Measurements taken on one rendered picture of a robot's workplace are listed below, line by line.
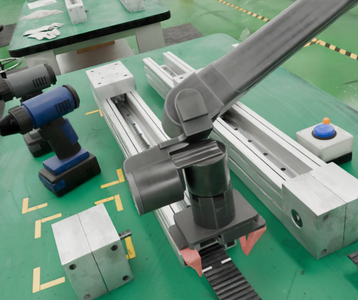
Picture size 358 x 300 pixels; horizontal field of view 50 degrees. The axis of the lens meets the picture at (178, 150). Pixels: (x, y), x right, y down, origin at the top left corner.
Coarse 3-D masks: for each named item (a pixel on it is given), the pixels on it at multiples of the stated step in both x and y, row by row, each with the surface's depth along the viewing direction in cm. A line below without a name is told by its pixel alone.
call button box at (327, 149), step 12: (300, 132) 79; (312, 132) 78; (336, 132) 77; (300, 144) 80; (312, 144) 76; (324, 144) 75; (336, 144) 74; (348, 144) 76; (324, 156) 75; (336, 156) 76; (348, 156) 77
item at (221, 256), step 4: (220, 252) 63; (224, 252) 63; (212, 256) 63; (216, 256) 63; (220, 256) 63; (224, 256) 62; (228, 256) 62; (204, 260) 62; (208, 260) 62; (212, 260) 62; (216, 260) 62; (220, 260) 62; (204, 264) 62; (208, 264) 61; (212, 264) 62; (204, 268) 61
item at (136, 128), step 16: (128, 96) 105; (112, 112) 97; (128, 112) 102; (144, 112) 94; (112, 128) 102; (128, 128) 89; (144, 128) 96; (160, 128) 86; (128, 144) 83; (144, 144) 87; (160, 208) 64; (176, 208) 63; (160, 224) 72; (208, 240) 63
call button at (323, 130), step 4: (320, 124) 78; (324, 124) 78; (328, 124) 78; (316, 128) 77; (320, 128) 77; (324, 128) 77; (328, 128) 76; (332, 128) 76; (316, 132) 76; (320, 132) 76; (324, 132) 76; (328, 132) 75; (332, 132) 76; (320, 136) 76; (324, 136) 76; (328, 136) 76
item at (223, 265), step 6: (228, 258) 62; (216, 264) 61; (222, 264) 61; (228, 264) 61; (234, 264) 61; (204, 270) 60; (210, 270) 61; (216, 270) 60; (222, 270) 60; (210, 276) 60
